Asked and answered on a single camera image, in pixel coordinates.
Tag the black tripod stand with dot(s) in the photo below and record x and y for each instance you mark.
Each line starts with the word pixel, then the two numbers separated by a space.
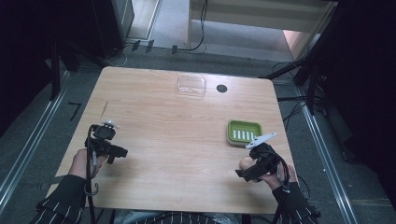
pixel 311 68

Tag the green soap dish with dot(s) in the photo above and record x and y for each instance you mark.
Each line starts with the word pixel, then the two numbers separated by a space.
pixel 244 132

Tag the black cabinet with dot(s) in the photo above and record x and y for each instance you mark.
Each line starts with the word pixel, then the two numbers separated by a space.
pixel 109 25

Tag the clear plastic box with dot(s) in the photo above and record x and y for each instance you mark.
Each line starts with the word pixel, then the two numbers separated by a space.
pixel 191 85

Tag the metal floor rail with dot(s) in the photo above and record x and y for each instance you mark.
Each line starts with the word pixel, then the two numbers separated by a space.
pixel 330 168
pixel 28 149

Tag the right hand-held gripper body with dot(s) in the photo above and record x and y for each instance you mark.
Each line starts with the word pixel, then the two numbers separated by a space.
pixel 264 158

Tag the black metal stand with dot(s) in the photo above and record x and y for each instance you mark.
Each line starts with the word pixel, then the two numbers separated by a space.
pixel 56 68

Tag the person's right hand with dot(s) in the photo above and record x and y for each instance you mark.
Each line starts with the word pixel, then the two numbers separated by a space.
pixel 274 179

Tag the person's torso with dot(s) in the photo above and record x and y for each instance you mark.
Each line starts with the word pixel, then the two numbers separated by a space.
pixel 177 217

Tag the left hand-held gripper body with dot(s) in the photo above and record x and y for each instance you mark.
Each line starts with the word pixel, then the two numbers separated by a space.
pixel 102 143

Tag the person's left hand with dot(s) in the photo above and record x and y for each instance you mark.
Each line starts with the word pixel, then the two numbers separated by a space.
pixel 81 163

